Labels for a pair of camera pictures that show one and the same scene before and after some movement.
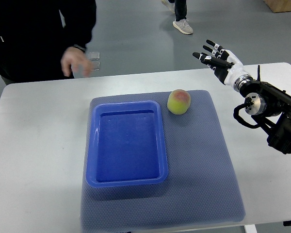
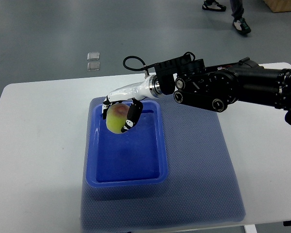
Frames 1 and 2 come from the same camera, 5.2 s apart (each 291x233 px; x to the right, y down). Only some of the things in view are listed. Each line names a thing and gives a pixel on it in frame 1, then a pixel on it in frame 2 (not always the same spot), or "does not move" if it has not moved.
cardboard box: (282, 6) does not move
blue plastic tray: (126, 144) does not move
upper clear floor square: (93, 56) does not move
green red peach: (179, 102) -> (116, 115)
